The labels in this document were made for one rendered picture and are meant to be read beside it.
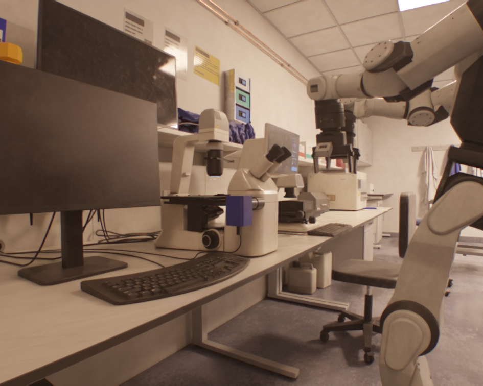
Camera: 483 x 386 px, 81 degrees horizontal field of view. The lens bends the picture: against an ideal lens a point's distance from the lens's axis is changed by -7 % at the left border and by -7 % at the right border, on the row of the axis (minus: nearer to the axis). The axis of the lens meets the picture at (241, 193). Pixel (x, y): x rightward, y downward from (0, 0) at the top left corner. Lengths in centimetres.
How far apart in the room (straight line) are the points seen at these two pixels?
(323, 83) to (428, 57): 30
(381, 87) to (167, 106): 114
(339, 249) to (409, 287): 274
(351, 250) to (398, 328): 273
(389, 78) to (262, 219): 58
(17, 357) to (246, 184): 76
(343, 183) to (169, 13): 225
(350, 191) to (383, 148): 363
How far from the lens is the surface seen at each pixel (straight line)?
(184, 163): 130
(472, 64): 83
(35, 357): 53
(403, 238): 186
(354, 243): 354
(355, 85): 82
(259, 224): 103
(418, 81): 74
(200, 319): 199
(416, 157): 680
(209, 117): 120
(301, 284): 302
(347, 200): 333
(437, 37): 72
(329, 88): 90
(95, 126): 94
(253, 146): 177
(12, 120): 85
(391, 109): 118
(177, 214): 122
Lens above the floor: 98
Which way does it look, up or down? 1 degrees down
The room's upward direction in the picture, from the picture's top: straight up
